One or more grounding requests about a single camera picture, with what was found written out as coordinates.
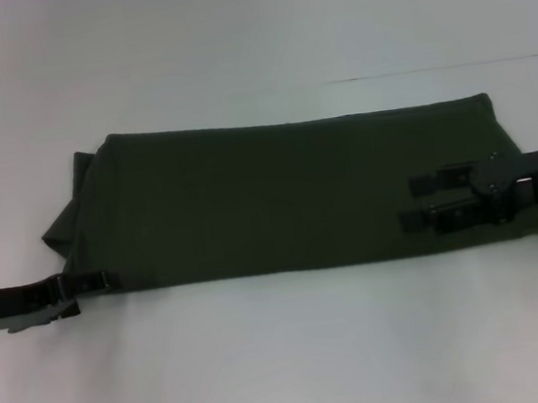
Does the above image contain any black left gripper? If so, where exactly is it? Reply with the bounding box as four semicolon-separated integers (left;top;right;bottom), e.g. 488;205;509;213
0;267;127;336

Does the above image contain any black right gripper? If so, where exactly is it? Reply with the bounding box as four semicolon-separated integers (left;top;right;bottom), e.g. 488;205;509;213
392;146;538;240

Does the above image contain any dark green FREE T-shirt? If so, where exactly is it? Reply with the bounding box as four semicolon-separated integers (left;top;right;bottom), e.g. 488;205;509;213
31;85;538;303

